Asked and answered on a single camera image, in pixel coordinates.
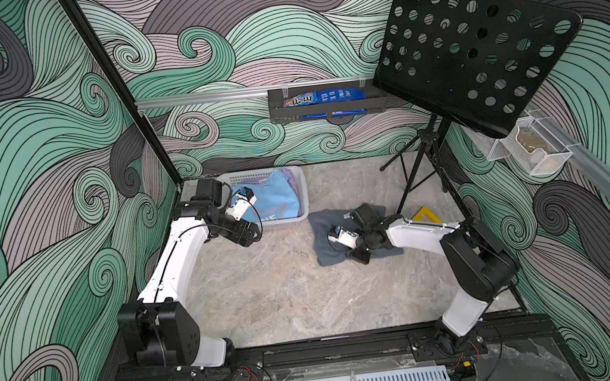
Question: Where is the grey t-shirt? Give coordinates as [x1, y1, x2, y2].
[308, 203, 404, 267]

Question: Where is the light blue t-shirt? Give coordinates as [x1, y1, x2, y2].
[234, 169, 304, 222]

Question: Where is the purple Persist t-shirt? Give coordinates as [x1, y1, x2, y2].
[281, 168, 300, 194]

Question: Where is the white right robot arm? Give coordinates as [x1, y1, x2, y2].
[327, 203, 519, 356]

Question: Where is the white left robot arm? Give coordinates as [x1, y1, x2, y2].
[117, 178, 264, 369]

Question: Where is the white plastic laundry basket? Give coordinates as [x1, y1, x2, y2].
[216, 166, 309, 231]

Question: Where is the yellow triangular plastic tool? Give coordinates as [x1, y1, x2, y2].
[412, 207, 443, 224]

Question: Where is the blue candy packet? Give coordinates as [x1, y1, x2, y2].
[283, 88, 366, 108]

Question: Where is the black perforated music stand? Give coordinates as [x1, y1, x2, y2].
[359, 0, 603, 216]

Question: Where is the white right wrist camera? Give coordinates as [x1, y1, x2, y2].
[327, 225, 359, 249]

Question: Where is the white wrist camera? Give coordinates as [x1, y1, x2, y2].
[327, 225, 359, 249]
[226, 187, 257, 221]

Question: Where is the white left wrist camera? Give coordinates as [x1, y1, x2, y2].
[226, 187, 257, 221]

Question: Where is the black wall shelf tray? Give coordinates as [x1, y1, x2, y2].
[267, 81, 388, 124]

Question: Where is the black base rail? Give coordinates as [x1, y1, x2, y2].
[115, 313, 563, 381]

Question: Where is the clear plastic wall bin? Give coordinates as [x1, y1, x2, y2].
[494, 114, 573, 177]

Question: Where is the black vertical frame post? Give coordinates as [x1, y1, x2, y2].
[58, 0, 184, 188]

